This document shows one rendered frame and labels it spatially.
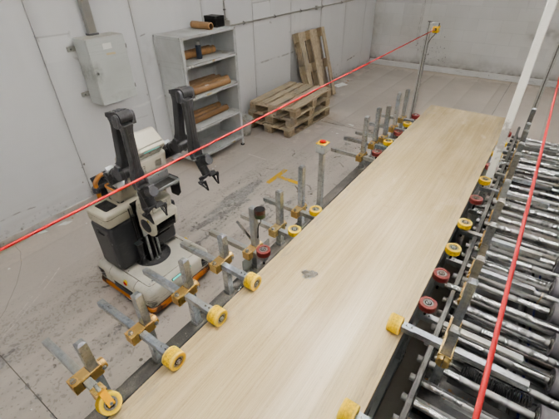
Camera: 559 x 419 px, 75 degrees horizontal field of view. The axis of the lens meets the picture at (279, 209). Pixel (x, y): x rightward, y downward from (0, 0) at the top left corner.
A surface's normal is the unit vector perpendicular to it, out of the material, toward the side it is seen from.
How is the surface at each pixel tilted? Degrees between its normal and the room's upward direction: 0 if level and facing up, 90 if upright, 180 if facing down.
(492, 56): 90
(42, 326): 0
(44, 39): 90
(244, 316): 0
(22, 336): 0
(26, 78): 90
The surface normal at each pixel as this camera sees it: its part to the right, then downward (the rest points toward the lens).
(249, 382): -0.01, -0.82
